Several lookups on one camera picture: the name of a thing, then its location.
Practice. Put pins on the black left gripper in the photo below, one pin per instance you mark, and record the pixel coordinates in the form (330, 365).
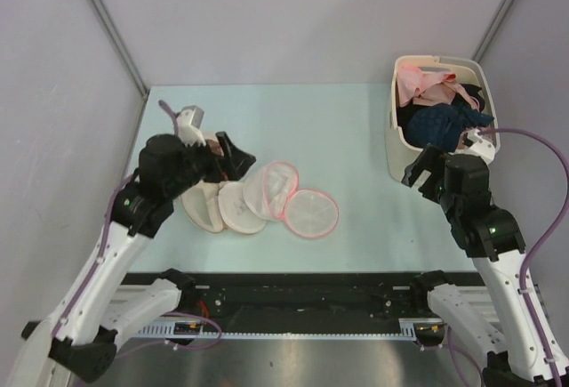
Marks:
(236, 162)

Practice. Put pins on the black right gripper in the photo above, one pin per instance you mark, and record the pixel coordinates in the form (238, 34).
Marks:
(431, 160)

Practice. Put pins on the black bra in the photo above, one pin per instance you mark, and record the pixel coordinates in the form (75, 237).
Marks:
(442, 125)

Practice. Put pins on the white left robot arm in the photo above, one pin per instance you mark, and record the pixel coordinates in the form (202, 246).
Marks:
(78, 335)

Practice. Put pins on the cream plastic laundry basket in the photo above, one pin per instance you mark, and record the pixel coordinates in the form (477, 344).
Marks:
(400, 153)

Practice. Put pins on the pink bras in basket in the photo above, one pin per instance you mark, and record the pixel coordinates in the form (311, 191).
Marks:
(413, 84)

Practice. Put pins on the black garment in basket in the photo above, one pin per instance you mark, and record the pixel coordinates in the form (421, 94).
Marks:
(474, 101)

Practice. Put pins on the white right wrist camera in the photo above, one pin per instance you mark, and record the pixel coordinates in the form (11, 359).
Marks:
(473, 143)

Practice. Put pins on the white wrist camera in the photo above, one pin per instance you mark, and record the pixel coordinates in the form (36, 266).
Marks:
(189, 126)
(473, 143)

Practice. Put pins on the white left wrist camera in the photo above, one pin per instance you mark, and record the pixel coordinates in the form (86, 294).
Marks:
(189, 126)

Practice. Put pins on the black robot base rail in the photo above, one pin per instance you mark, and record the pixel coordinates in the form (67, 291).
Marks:
(312, 296)

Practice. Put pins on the white slotted cable duct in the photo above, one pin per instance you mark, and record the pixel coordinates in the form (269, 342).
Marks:
(398, 328)

